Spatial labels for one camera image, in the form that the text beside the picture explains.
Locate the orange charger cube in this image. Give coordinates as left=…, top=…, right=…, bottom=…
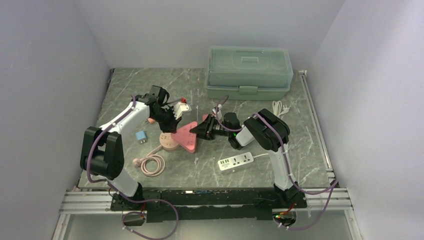
left=147, top=118, right=156, bottom=124

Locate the pink triangular socket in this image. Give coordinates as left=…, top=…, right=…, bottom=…
left=171, top=121, right=198, bottom=153

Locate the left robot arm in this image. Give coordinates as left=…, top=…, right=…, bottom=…
left=80, top=85, right=182, bottom=210

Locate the blue charger cube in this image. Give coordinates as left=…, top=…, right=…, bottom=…
left=135, top=130, right=148, bottom=144

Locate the aluminium rail frame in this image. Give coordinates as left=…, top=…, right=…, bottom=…
left=51, top=70, right=365, bottom=240

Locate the round pink socket hub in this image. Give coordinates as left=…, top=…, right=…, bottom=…
left=159, top=132, right=180, bottom=151

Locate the pink cable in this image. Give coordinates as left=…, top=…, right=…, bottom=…
left=132, top=147, right=167, bottom=178

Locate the green plastic storage box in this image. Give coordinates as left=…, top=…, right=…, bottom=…
left=205, top=45, right=294, bottom=101

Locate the white power strip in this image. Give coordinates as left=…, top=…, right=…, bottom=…
left=217, top=152, right=254, bottom=172

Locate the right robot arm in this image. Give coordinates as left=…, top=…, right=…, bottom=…
left=190, top=108, right=305, bottom=208

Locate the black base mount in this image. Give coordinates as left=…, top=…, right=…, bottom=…
left=110, top=187, right=308, bottom=223

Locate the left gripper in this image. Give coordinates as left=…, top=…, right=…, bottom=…
left=151, top=106, right=183, bottom=135

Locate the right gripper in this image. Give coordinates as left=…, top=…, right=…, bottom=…
left=191, top=115, right=232, bottom=141

